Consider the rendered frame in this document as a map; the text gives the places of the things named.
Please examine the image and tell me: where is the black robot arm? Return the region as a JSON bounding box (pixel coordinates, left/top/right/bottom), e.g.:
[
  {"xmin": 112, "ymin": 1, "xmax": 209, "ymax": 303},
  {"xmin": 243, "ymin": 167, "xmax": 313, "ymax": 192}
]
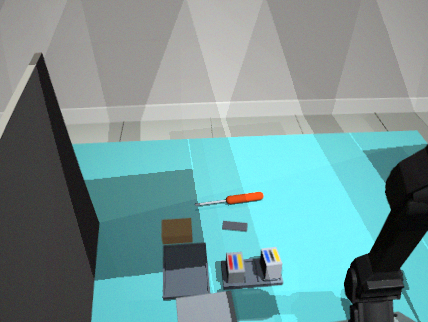
[{"xmin": 344, "ymin": 144, "xmax": 428, "ymax": 322}]

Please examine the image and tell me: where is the black flat panel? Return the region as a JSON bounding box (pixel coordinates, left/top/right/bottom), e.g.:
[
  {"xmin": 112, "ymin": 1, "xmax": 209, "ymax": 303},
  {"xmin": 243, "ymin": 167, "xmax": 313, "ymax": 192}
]
[{"xmin": 0, "ymin": 52, "xmax": 100, "ymax": 322}]

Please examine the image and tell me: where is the grey flat bar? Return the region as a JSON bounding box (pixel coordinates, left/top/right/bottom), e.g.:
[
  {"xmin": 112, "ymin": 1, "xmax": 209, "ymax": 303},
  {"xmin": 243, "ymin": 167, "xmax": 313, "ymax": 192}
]
[{"xmin": 222, "ymin": 221, "xmax": 248, "ymax": 232}]

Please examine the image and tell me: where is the orange-handled screwdriver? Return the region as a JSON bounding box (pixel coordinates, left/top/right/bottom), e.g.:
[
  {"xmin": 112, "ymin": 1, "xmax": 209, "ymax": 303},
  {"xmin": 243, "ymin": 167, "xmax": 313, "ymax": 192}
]
[{"xmin": 195, "ymin": 192, "xmax": 264, "ymax": 206}]

